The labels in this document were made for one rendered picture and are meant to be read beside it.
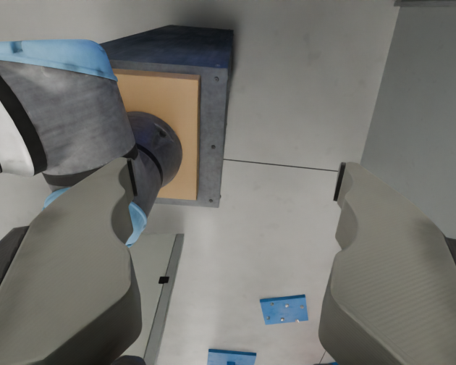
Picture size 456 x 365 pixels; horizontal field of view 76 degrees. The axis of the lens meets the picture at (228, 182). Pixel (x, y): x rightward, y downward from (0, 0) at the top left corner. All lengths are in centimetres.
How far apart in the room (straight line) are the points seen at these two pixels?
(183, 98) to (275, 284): 203
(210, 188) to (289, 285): 187
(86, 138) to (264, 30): 128
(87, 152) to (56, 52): 10
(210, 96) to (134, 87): 13
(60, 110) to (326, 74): 142
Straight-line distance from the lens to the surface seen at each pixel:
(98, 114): 35
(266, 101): 160
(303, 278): 240
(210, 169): 61
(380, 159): 160
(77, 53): 34
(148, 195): 42
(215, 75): 55
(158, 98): 53
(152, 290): 178
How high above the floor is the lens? 154
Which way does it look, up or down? 59 degrees down
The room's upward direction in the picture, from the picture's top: 177 degrees counter-clockwise
